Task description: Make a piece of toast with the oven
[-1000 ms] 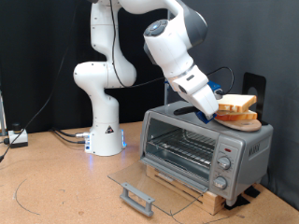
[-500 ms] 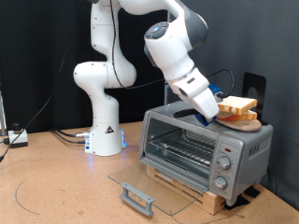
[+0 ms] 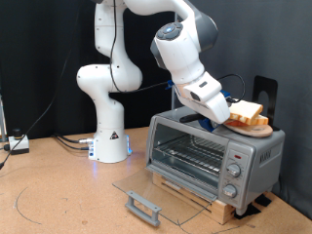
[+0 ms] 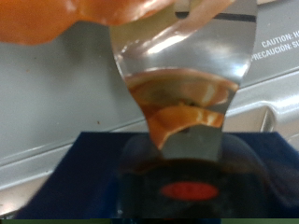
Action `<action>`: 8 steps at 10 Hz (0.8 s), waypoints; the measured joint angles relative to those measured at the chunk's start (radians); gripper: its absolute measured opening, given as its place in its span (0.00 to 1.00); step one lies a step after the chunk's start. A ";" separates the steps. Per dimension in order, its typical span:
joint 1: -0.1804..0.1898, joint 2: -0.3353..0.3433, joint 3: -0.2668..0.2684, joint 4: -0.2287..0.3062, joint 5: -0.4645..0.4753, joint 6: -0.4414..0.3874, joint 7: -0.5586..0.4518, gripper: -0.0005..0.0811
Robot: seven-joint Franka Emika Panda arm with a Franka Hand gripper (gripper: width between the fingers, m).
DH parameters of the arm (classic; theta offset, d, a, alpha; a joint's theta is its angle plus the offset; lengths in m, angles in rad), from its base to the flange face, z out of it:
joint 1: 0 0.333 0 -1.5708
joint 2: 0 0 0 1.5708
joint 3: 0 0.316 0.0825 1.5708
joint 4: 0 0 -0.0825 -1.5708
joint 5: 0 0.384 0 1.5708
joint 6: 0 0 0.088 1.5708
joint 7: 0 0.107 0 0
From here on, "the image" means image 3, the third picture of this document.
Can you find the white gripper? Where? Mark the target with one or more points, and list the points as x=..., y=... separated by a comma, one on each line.
x=208, y=104

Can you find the toy bread slice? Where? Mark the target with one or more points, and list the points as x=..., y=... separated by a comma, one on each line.
x=261, y=121
x=245, y=109

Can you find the silver oven knob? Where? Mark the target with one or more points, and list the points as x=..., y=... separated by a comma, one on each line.
x=229, y=191
x=233, y=170

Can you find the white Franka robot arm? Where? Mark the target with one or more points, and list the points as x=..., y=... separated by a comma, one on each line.
x=110, y=130

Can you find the silver toaster oven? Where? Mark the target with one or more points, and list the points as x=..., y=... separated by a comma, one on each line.
x=260, y=143

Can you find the black metal bookend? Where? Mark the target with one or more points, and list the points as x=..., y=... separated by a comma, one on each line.
x=260, y=84

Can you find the small wooden serving board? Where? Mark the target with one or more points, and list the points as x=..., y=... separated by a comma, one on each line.
x=256, y=131

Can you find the grey backdrop curtain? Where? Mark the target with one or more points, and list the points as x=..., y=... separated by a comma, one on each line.
x=260, y=39

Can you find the wooden slatted riser block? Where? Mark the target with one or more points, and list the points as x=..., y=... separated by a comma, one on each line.
x=224, y=211

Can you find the black foam pad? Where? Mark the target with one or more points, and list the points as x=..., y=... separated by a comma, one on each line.
x=250, y=211
x=264, y=201

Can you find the black backdrop curtain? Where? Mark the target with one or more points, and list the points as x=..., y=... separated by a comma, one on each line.
x=32, y=48

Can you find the white power box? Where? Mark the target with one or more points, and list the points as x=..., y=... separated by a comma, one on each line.
x=19, y=144

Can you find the metal frame leg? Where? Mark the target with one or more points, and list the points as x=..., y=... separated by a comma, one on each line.
x=2, y=123

